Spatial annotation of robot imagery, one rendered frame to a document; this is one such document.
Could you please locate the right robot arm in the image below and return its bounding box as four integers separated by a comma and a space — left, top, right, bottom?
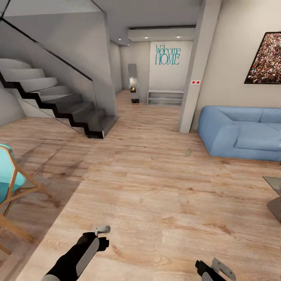
196, 257, 237, 281

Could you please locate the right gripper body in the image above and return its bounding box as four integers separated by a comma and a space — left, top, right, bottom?
197, 261, 213, 277

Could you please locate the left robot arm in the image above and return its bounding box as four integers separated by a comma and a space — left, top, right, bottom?
40, 225, 111, 281

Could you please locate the pillar candle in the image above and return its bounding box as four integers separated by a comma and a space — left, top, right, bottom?
185, 149, 192, 157

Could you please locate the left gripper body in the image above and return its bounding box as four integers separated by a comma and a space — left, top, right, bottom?
96, 237, 106, 252

